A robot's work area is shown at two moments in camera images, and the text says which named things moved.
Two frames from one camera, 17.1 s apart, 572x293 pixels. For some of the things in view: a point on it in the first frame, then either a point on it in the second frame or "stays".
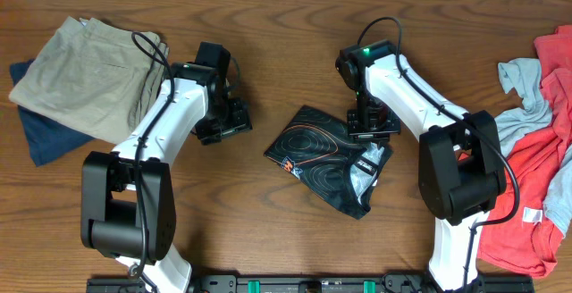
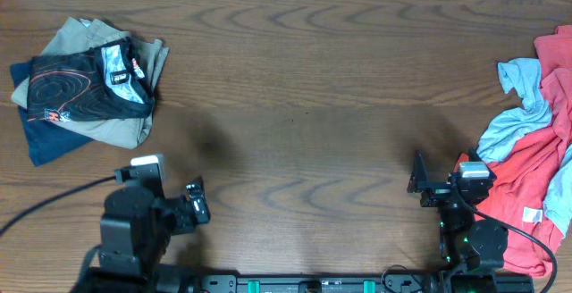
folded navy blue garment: [49, 140] stays
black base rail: [312, 283] stays
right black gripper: [360, 134] -> [435, 191]
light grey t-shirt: [521, 77] stays
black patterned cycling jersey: [338, 171] -> [105, 82]
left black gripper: [242, 121] -> [185, 219]
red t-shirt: [525, 245] stays
